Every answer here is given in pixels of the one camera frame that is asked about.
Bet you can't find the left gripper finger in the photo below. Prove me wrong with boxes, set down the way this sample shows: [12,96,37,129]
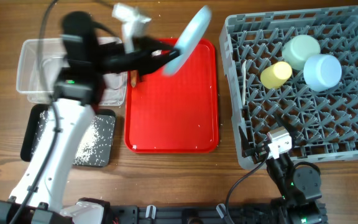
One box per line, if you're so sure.
[138,49,180,75]
[135,36,175,52]

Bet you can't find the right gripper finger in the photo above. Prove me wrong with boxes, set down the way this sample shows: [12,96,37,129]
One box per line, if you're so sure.
[239,126,249,157]
[275,114,297,137]

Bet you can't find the yellow plastic cup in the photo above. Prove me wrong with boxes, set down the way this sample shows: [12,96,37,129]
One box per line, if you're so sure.
[260,62,292,89]

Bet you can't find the light blue plate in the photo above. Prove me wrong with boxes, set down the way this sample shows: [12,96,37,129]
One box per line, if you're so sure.
[163,6,212,76]

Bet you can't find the light blue bowl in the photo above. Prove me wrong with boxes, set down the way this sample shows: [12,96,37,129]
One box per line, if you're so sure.
[303,54,342,92]

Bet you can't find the white plastic spoon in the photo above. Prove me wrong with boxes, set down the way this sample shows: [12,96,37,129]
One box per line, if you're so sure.
[241,61,247,106]

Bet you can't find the mint green bowl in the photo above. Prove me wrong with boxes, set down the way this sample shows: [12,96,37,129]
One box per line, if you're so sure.
[282,35,321,70]

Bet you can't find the white tissue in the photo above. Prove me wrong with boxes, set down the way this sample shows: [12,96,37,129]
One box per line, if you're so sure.
[152,50,162,57]

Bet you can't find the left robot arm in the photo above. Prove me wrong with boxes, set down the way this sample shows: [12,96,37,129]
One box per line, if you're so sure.
[0,11,182,223]

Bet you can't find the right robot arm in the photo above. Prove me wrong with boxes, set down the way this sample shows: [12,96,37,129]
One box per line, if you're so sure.
[239,115,328,224]

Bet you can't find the grey dishwasher rack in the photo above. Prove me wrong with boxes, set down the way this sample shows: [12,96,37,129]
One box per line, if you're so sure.
[219,6,358,169]

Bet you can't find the orange carrot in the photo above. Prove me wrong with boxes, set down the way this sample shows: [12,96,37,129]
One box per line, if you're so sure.
[130,70,139,88]

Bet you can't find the red plastic serving tray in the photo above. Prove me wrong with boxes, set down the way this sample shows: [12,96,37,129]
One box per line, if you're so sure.
[124,39,219,154]

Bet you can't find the clear plastic bin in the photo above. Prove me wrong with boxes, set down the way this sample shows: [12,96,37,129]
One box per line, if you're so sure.
[16,38,127,106]

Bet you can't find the black plastic tray bin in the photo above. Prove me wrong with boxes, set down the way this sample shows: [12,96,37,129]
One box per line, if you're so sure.
[20,104,116,167]

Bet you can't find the peanut and rice scraps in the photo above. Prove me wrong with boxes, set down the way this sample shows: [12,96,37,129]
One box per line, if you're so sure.
[39,110,115,164]

